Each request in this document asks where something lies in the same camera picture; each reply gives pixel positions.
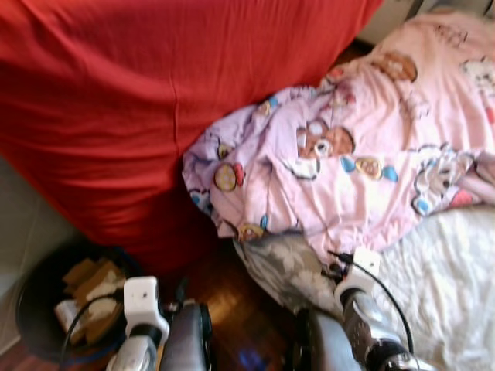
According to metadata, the grey right robot leg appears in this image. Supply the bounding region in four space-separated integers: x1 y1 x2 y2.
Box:
293 307 365 371

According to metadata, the grey floral bed sheet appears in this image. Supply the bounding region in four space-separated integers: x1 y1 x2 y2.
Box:
231 204 495 371

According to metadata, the pink cartoon print blanket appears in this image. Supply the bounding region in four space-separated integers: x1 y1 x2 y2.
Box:
183 9 495 268

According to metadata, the brown cardboard piece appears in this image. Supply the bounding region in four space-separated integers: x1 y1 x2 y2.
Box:
61 258 129 345

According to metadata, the red fabric covered mattress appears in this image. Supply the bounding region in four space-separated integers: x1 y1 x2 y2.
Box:
0 0 384 273

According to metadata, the black round waste bin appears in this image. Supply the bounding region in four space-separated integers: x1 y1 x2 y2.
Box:
15 243 145 365

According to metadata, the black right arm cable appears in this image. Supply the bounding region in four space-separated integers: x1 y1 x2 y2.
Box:
328 250 415 354

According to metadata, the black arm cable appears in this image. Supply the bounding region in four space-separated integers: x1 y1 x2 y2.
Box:
57 289 125 365
328 250 415 354

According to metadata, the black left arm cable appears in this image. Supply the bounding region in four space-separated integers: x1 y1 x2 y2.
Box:
57 289 125 365

